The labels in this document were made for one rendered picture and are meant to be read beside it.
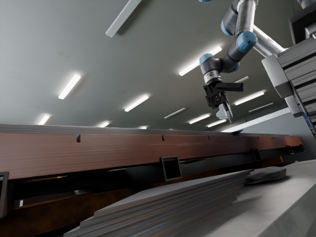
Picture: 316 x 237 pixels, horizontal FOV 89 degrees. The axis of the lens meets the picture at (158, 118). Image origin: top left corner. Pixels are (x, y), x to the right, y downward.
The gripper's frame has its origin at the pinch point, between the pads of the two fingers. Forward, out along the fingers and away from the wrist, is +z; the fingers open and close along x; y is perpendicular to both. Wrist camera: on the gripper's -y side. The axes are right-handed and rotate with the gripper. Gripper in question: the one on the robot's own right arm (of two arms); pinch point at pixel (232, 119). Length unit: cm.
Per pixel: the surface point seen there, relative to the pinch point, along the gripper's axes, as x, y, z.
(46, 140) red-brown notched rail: 64, 17, 10
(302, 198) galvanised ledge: 45, -10, 23
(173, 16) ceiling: -143, 51, -249
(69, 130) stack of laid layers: 59, 20, 7
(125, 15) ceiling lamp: -78, 109, -239
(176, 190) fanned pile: 57, 1, 19
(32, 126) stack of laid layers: 65, 22, 6
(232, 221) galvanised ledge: 55, -3, 23
